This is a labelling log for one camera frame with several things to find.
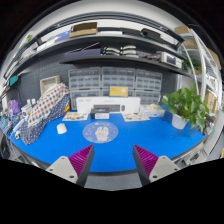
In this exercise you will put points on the blue desk mat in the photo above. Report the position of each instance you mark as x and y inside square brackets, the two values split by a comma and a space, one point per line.
[157, 135]

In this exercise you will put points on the patterned fabric bundle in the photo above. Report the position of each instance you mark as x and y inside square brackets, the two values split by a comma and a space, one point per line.
[50, 106]

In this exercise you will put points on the green potted plant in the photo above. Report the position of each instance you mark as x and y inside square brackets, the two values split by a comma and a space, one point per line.
[186, 106]

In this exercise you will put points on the yellow label card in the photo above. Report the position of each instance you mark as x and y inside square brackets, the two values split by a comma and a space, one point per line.
[118, 91]

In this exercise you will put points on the illustrated card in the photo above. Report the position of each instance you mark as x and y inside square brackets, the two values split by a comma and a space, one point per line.
[134, 117]
[74, 116]

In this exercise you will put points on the cardboard box on shelf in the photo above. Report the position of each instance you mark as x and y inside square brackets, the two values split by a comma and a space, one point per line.
[84, 29]

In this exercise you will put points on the left illustrated card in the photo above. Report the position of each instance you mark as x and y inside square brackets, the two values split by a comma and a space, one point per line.
[74, 116]

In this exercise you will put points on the grey drawer organizer cabinets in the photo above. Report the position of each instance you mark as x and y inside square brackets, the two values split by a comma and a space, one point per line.
[95, 81]

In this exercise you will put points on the dark wall shelf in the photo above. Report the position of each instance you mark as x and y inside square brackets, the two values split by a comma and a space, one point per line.
[90, 48]

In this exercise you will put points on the right illustrated card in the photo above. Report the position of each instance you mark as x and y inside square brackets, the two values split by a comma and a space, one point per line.
[134, 117]

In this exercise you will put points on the purple object at left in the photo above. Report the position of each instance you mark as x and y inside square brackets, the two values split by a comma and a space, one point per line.
[14, 107]

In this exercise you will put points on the round printed mouse pad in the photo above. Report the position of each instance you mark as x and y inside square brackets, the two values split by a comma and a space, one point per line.
[100, 132]

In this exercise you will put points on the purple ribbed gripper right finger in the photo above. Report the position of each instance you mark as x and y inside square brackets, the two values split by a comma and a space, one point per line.
[151, 167]

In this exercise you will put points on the small black white box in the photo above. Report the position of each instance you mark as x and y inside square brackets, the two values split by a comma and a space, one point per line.
[99, 115]

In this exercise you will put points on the white electronic instrument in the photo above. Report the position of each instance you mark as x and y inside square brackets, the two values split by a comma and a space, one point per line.
[171, 60]

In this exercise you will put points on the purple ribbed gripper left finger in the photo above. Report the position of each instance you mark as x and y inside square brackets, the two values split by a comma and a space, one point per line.
[74, 168]

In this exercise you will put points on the white woven basket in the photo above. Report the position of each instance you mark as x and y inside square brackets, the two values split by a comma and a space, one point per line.
[46, 83]

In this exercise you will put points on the white keyboard box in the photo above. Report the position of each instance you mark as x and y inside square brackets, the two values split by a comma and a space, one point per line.
[114, 104]

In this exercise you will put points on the clear plastic container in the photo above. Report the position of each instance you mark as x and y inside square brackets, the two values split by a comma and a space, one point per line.
[152, 110]

